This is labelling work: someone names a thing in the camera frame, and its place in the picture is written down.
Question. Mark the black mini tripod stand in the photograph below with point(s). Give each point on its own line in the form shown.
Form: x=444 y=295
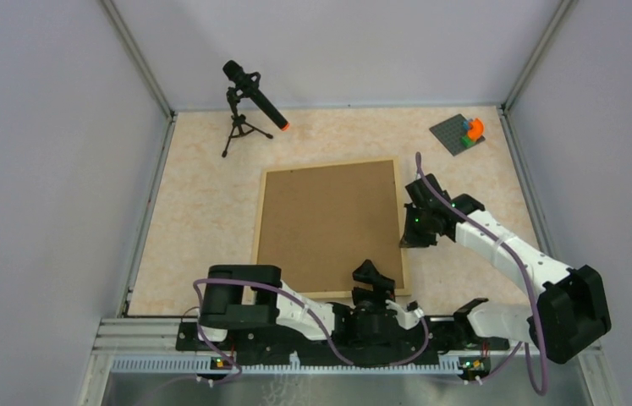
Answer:
x=240 y=127

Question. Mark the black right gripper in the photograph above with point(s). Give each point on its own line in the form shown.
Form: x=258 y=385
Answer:
x=410 y=239

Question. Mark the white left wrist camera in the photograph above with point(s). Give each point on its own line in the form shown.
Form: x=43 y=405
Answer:
x=407 y=317

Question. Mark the black microphone orange tip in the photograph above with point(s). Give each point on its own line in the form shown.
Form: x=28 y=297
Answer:
x=248 y=86

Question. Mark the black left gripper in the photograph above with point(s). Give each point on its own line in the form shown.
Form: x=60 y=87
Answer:
x=366 y=273

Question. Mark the aluminium front rail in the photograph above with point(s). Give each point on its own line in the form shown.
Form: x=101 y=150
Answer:
x=172 y=345

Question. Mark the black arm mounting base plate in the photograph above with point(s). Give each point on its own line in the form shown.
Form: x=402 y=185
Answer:
x=293 y=336

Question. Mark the colourful toy brick stack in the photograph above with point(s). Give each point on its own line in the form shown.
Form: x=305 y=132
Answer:
x=473 y=132

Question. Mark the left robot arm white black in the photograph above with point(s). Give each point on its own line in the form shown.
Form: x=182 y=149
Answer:
x=248 y=298

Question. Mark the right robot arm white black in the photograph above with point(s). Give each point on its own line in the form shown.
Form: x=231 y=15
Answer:
x=567 y=307

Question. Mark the grey building brick baseplate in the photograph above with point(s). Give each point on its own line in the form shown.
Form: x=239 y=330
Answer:
x=449 y=132

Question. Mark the brown cardboard backing board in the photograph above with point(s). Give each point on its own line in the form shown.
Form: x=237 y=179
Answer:
x=327 y=224

